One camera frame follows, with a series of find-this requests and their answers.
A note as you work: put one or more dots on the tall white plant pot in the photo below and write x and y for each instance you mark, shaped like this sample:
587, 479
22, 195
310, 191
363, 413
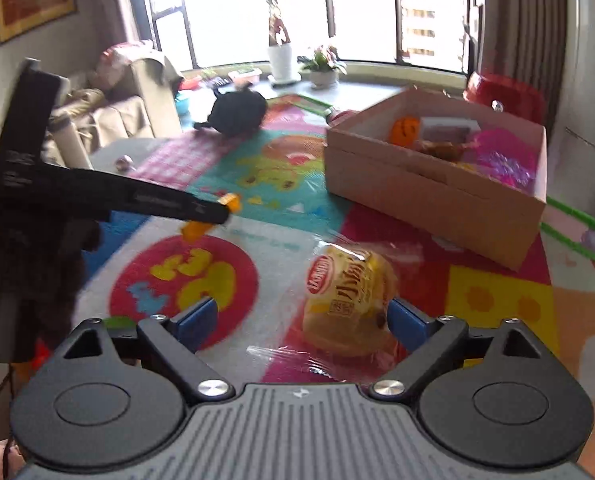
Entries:
284, 69

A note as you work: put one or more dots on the grey rectangular block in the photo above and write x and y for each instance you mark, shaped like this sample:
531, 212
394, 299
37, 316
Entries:
448, 129

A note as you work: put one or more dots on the grey curtain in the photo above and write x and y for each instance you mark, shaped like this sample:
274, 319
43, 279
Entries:
525, 41

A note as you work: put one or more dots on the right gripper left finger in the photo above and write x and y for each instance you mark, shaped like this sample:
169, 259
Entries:
194, 325

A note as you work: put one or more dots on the cardboard box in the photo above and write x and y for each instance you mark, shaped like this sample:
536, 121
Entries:
472, 211

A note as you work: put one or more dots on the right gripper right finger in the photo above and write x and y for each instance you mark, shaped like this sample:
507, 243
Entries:
409, 325

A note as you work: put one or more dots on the yellow toy building brick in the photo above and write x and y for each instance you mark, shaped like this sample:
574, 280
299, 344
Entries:
206, 215

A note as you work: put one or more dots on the orange pumpkin toy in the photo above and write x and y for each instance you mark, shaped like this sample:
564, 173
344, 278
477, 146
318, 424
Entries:
405, 131

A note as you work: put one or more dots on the colourful cartoon play mat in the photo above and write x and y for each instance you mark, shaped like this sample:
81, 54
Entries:
144, 266

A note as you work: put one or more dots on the packaged yellow bread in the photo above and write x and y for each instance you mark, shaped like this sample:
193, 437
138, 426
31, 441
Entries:
329, 324

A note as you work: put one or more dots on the pink flower pot plant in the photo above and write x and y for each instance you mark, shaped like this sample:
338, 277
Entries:
324, 67

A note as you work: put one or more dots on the pink plastic toy mirror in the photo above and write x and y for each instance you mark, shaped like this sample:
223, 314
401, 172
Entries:
500, 155

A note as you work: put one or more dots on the black plush toy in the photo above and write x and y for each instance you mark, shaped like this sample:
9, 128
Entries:
236, 112

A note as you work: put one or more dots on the white air conditioner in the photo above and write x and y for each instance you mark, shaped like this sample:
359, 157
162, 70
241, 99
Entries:
571, 148

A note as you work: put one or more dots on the beige sofa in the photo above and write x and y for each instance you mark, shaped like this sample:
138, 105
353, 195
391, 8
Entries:
129, 95

